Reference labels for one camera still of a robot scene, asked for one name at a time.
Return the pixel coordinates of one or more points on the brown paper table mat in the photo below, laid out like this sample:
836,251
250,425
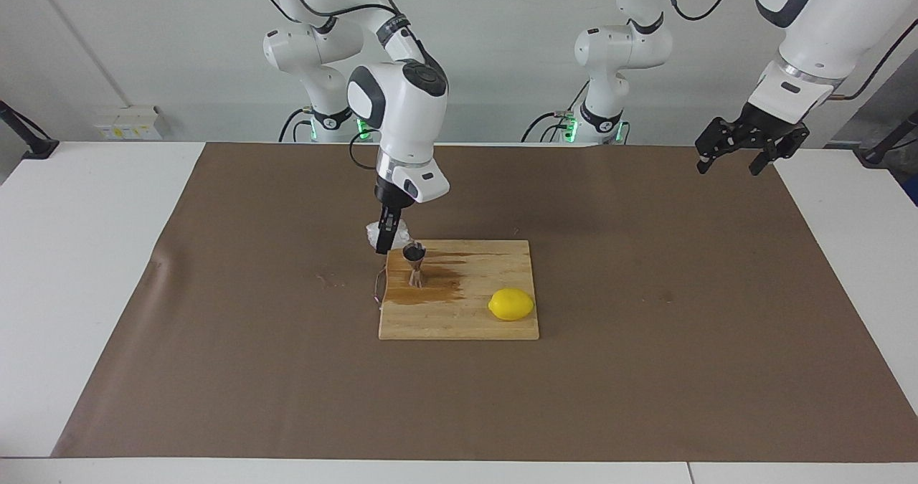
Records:
287,383

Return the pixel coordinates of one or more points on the steel double jigger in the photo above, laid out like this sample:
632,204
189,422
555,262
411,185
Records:
414,253

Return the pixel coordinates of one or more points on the black clamp stand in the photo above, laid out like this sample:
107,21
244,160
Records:
886,143
32,143

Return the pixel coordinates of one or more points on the yellow lemon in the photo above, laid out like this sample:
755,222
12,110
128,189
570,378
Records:
511,305

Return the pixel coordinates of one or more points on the white wall socket strip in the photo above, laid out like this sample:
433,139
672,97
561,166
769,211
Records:
129,125

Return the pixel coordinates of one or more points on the clear textured glass cup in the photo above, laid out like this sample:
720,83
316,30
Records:
373,233

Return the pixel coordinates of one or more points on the dark gray panel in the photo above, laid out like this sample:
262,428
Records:
889,97

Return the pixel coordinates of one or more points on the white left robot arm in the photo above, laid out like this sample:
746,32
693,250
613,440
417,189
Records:
817,32

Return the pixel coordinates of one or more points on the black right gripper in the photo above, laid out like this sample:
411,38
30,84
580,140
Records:
393,197

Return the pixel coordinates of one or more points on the wooden cutting board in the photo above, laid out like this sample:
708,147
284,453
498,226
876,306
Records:
466,319

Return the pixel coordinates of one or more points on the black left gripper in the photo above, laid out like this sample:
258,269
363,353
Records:
760,122

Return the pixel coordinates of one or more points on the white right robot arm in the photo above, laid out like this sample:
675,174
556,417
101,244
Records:
401,111

